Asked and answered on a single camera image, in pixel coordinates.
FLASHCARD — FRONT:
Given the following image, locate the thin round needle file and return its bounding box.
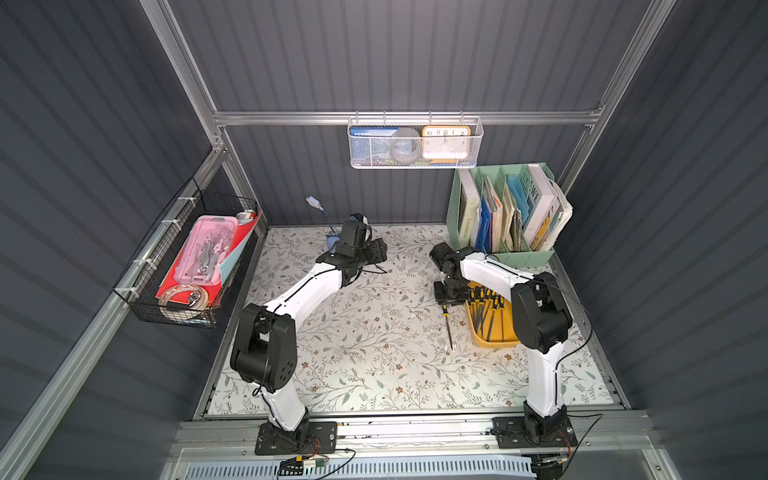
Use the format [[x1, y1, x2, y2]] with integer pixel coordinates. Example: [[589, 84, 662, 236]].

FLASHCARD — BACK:
[[441, 305, 454, 351]]

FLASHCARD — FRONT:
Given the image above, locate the yellow plastic storage tray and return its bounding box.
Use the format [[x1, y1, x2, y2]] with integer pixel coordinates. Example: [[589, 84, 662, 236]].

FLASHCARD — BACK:
[[465, 282, 520, 349]]

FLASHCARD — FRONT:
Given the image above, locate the black yellow file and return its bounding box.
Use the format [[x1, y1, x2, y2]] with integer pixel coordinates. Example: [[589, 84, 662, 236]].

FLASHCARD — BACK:
[[473, 286, 486, 335], [485, 294, 503, 341]]

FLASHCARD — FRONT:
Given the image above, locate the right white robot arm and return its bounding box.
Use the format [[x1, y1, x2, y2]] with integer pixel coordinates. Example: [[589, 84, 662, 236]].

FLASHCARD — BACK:
[[429, 242, 573, 443]]

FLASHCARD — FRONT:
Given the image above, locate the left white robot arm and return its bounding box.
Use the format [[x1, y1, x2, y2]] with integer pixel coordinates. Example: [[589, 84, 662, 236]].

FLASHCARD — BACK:
[[230, 213, 387, 434]]

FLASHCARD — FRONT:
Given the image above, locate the green desktop file organizer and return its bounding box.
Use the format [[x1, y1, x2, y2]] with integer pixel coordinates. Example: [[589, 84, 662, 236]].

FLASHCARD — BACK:
[[446, 164, 553, 269]]

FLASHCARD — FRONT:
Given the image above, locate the blue box in basket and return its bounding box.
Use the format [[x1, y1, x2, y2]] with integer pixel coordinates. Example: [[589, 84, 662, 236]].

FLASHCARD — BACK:
[[348, 126, 398, 169]]

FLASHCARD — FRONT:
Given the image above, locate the pink plastic tool case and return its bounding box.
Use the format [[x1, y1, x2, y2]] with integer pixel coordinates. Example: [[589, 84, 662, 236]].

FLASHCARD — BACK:
[[174, 215, 239, 286]]

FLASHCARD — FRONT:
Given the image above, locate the blue small desk lamp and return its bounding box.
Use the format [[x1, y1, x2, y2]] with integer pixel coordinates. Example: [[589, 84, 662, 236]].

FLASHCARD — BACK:
[[304, 195, 343, 252]]

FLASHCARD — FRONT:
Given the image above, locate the blue folder in organizer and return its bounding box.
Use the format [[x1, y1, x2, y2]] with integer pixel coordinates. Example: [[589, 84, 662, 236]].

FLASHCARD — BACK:
[[475, 198, 492, 254]]

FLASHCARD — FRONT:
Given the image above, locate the white book in organizer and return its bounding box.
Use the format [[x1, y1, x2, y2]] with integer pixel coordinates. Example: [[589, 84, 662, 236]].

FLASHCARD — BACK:
[[458, 169, 481, 248]]

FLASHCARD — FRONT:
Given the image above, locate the grey tape roll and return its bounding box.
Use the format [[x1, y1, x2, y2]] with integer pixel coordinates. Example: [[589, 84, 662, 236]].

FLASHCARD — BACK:
[[390, 127, 422, 164]]

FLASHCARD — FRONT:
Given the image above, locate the white binder right side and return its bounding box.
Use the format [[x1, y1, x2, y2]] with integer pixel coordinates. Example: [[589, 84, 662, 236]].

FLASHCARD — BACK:
[[532, 180, 573, 251]]

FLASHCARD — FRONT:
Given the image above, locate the yellow white alarm clock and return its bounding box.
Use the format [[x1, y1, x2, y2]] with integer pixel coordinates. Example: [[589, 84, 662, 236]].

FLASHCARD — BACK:
[[421, 125, 472, 161]]

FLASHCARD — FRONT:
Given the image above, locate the white vented panel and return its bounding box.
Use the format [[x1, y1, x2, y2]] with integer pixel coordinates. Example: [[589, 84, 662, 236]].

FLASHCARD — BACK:
[[175, 455, 537, 479]]

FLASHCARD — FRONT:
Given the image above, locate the white wire hanging basket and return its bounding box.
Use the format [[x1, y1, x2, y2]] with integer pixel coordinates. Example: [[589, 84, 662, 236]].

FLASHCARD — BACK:
[[346, 116, 485, 170]]

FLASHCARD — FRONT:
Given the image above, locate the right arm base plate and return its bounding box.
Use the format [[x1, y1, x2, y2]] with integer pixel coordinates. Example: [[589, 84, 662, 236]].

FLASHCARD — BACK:
[[490, 416, 579, 449]]

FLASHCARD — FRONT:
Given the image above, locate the silver ring in basket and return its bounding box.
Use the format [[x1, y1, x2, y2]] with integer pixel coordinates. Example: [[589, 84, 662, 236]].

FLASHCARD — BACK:
[[159, 284, 210, 312]]

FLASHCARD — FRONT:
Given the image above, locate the black wire wall basket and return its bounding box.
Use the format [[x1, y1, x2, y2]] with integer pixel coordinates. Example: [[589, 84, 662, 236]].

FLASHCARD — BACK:
[[114, 180, 262, 329]]

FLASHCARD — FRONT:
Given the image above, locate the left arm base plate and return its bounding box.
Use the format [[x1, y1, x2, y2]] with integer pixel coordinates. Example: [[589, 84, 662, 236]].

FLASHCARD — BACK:
[[254, 421, 338, 456]]

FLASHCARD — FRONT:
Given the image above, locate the aluminium front rail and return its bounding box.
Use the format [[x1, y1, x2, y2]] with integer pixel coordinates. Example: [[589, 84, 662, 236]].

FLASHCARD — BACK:
[[169, 410, 661, 462]]

